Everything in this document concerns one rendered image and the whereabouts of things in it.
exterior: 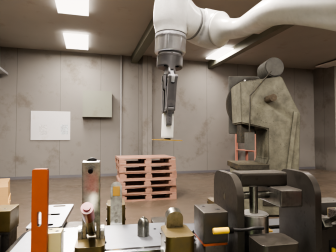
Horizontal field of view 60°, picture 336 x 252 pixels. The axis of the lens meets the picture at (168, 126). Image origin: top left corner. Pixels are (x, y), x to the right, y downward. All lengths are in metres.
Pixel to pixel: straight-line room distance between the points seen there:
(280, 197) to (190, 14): 0.54
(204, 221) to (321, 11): 0.43
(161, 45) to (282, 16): 0.33
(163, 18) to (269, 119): 4.12
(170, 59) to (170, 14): 0.12
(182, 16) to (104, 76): 8.75
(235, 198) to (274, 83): 4.40
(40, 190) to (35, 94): 8.94
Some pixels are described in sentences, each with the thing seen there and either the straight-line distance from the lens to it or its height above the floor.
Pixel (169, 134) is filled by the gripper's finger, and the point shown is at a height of 1.27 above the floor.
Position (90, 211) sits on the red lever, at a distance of 0.54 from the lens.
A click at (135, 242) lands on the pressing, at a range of 0.79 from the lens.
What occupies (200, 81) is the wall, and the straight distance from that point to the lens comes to 10.27.
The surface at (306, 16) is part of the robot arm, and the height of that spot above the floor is 1.49.
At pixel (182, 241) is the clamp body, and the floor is 1.06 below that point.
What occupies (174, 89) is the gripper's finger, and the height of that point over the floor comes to 1.39.
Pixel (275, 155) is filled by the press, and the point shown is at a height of 0.96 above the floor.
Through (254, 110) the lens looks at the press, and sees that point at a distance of 4.78.
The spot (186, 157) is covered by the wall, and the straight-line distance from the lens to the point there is 9.93.
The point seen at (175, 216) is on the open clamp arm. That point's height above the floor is 1.09.
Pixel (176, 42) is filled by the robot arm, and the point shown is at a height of 1.52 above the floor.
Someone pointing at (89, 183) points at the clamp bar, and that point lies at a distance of 0.63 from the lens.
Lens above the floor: 1.27
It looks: 2 degrees up
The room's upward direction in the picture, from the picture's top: straight up
